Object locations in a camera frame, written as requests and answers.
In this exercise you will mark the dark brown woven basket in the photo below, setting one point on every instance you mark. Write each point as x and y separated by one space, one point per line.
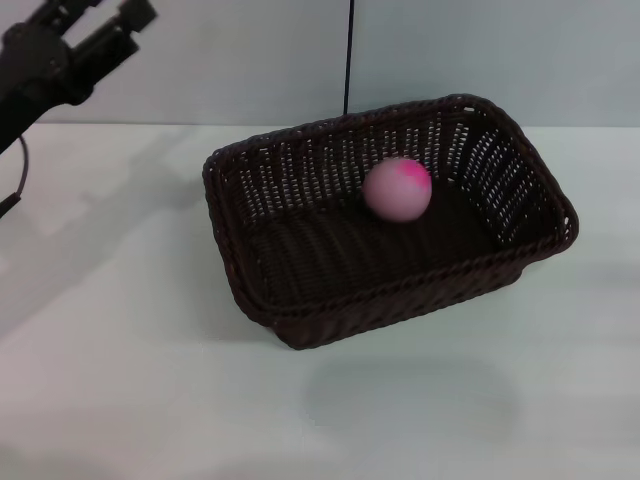
325 255

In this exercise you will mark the pink peach toy ball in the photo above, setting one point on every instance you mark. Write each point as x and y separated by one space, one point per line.
395 195

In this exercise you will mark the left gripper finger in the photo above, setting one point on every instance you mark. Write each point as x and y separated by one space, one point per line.
137 15
60 7

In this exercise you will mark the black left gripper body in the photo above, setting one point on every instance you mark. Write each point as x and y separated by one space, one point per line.
45 60

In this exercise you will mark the black vertical wall strip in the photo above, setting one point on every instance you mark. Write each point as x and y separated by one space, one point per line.
348 55

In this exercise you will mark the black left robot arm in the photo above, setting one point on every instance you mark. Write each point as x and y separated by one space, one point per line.
12 117

